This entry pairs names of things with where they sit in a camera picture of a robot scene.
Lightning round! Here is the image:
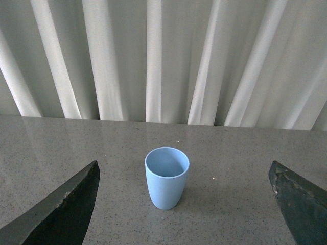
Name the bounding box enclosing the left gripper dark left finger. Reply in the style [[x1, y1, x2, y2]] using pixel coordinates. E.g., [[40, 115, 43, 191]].
[[1, 161, 100, 244]]

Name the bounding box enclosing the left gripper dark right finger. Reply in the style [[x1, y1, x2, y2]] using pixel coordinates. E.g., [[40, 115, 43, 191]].
[[268, 161, 326, 244]]

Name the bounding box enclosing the light blue plastic cup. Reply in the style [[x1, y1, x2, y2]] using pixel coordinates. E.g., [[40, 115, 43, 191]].
[[145, 147, 190, 210]]

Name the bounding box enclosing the white pleated curtain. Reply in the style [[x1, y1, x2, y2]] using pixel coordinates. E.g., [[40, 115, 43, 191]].
[[1, 1, 326, 130]]

